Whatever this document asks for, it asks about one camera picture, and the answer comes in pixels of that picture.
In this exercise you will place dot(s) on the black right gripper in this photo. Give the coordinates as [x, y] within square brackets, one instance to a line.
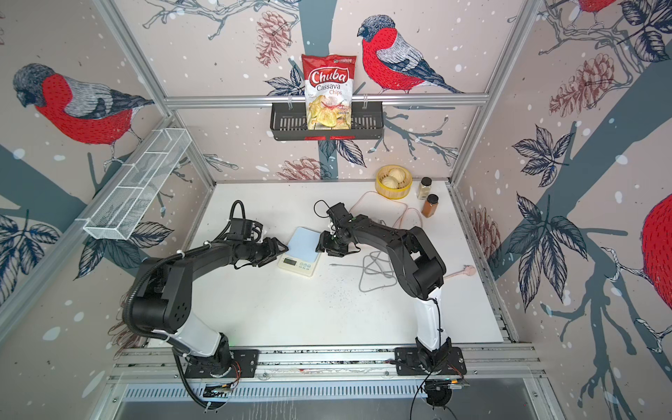
[322, 244]

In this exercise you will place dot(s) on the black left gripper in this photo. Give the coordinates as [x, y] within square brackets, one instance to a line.
[272, 249]

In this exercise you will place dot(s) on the blue white electronic scale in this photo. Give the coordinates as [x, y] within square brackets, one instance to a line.
[302, 257]

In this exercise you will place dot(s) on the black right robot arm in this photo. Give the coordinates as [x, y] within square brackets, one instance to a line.
[417, 265]

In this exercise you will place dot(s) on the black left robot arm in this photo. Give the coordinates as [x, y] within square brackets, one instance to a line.
[159, 303]

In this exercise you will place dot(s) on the yellow bamboo steamer basket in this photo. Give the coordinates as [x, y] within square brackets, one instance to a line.
[393, 194]

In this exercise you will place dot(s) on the white bun in steamer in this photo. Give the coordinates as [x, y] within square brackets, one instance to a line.
[394, 178]

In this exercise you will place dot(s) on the orange spice jar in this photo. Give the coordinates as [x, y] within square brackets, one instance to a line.
[431, 205]

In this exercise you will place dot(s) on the pale spice jar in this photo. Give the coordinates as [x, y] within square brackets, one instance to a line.
[424, 188]

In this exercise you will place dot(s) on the red Chuba chips bag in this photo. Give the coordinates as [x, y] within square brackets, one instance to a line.
[329, 91]

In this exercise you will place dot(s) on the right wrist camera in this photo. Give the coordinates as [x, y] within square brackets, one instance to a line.
[339, 215]

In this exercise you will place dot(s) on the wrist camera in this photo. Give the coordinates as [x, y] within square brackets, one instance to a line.
[245, 230]
[339, 215]

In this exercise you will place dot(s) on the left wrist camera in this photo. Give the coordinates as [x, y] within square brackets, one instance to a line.
[245, 230]

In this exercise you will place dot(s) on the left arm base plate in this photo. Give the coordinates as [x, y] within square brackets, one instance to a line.
[227, 364]

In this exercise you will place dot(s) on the black wall basket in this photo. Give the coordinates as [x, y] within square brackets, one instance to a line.
[288, 123]

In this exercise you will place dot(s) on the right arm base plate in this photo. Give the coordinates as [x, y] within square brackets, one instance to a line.
[443, 362]

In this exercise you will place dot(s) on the white wire mesh shelf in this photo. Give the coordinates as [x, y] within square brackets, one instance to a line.
[126, 205]

